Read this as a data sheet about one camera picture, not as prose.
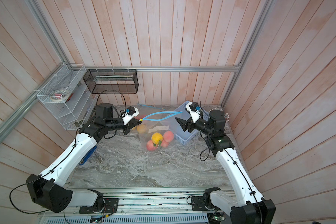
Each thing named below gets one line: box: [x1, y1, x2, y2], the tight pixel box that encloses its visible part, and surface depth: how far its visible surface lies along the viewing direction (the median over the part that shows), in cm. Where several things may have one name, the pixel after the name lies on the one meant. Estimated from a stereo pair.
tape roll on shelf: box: [50, 89, 70, 102], surface depth 75 cm
